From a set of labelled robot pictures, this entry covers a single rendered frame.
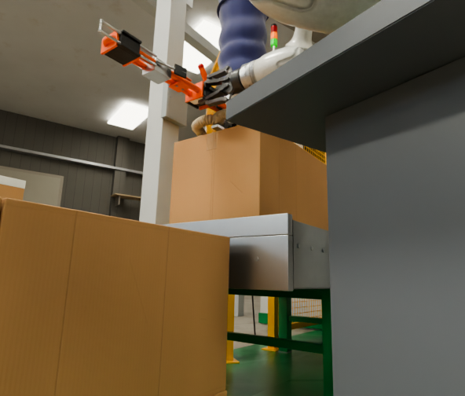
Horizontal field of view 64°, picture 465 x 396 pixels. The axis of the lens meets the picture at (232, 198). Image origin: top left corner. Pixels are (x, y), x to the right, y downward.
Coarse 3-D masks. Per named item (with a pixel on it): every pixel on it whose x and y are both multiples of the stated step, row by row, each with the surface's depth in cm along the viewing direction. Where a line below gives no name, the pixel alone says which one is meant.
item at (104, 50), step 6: (102, 42) 107; (114, 42) 103; (102, 48) 107; (108, 48) 105; (114, 48) 104; (120, 48) 104; (102, 54) 107; (108, 54) 107; (114, 54) 107; (120, 54) 107; (126, 54) 107; (132, 54) 107; (120, 60) 110; (126, 60) 110; (132, 60) 110
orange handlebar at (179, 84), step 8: (104, 40) 104; (112, 40) 103; (144, 56) 111; (136, 64) 114; (144, 64) 116; (152, 64) 114; (168, 80) 124; (176, 80) 123; (184, 80) 124; (176, 88) 127; (184, 88) 127; (192, 88) 128; (224, 104) 141
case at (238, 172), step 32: (192, 160) 138; (224, 160) 129; (256, 160) 121; (288, 160) 137; (192, 192) 135; (224, 192) 126; (256, 192) 118; (288, 192) 134; (320, 192) 159; (320, 224) 156
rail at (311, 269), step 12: (300, 228) 107; (312, 228) 114; (300, 240) 106; (312, 240) 113; (324, 240) 121; (300, 252) 106; (312, 252) 112; (324, 252) 120; (300, 264) 105; (312, 264) 111; (324, 264) 119; (300, 276) 104; (312, 276) 110; (324, 276) 118; (300, 288) 103; (312, 288) 110; (324, 288) 117
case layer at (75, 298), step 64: (0, 256) 56; (64, 256) 64; (128, 256) 75; (192, 256) 91; (0, 320) 55; (64, 320) 63; (128, 320) 74; (192, 320) 89; (0, 384) 54; (64, 384) 62; (128, 384) 72; (192, 384) 86
